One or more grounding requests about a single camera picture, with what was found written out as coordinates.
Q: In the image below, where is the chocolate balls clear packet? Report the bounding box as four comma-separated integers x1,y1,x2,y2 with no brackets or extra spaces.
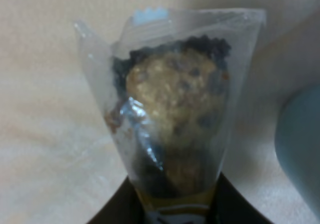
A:
73,8,266,223

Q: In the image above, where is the light blue cup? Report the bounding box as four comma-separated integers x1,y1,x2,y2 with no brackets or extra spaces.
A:
274,85,320,217

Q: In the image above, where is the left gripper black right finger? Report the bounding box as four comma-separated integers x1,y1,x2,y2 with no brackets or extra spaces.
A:
207,173,271,224

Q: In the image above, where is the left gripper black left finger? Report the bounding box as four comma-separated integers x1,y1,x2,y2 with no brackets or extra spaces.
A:
88,178,145,224

